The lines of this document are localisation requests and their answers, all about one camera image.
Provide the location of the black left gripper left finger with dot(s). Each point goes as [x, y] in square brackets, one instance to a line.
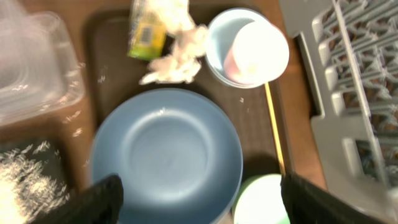
[100, 204]

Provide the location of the wooden chopstick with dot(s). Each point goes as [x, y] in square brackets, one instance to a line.
[275, 130]

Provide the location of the pile of white rice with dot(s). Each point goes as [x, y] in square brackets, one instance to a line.
[25, 183]

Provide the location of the dark blue plate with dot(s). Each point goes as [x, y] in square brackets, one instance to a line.
[177, 154]

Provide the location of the grey dishwasher rack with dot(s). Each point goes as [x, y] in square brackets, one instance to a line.
[349, 50]

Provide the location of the brown serving tray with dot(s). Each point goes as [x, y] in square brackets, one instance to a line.
[114, 78]

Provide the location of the mint green bowl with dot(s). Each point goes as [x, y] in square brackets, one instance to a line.
[259, 201]

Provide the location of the clear plastic bin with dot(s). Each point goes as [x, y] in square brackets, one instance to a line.
[39, 68]

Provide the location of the pink cup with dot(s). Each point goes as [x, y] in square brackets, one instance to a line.
[259, 54]

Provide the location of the black tray bin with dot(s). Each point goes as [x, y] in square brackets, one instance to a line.
[37, 161]

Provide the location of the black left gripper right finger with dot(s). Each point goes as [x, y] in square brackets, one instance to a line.
[317, 202]

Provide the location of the yellow green wrapper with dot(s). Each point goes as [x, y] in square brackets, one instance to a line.
[147, 34]

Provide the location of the light blue bowl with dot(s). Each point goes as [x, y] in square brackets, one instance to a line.
[221, 32]

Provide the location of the white tissue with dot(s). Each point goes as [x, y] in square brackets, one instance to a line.
[181, 64]

